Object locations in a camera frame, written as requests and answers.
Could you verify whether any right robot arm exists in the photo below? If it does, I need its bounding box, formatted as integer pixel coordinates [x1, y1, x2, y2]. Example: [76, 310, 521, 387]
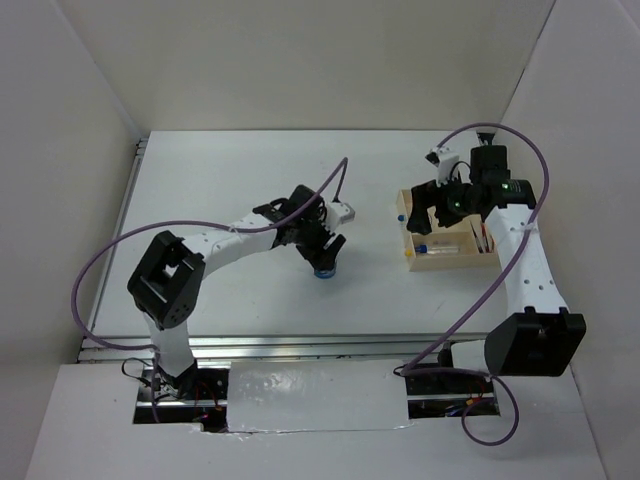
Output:
[406, 145, 586, 377]

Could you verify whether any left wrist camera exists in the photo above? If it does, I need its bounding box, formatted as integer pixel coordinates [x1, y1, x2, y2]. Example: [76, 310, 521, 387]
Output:
[324, 202, 355, 232]

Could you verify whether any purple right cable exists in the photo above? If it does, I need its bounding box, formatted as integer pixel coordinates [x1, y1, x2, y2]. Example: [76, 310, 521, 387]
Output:
[399, 123, 551, 445]

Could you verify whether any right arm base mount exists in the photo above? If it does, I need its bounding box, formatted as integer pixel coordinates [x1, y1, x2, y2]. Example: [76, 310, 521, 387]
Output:
[404, 373, 499, 419]

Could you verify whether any small glue bottle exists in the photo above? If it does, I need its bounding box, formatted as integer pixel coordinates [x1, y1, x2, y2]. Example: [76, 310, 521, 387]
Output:
[415, 244, 460, 255]

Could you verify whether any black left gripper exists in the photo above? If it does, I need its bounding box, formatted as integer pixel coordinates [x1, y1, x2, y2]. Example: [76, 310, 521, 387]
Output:
[294, 210, 346, 272]

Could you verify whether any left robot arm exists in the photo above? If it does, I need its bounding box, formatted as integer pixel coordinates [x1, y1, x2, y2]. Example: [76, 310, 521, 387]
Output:
[127, 185, 355, 399]

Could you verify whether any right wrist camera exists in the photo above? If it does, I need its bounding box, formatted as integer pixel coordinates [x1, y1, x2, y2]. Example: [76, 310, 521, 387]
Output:
[425, 147, 460, 187]

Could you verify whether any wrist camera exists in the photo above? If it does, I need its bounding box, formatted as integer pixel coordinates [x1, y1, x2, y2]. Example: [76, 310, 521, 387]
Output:
[425, 147, 460, 187]
[324, 202, 355, 232]

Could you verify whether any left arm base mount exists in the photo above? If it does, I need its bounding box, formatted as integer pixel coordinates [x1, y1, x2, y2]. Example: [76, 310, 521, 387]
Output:
[120, 357, 230, 433]

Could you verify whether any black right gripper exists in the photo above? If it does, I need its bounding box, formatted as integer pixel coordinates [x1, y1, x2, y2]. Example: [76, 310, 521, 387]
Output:
[406, 170, 480, 235]

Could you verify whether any cream compartment tray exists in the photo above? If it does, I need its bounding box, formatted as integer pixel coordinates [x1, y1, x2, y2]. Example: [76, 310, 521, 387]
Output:
[396, 190, 499, 272]

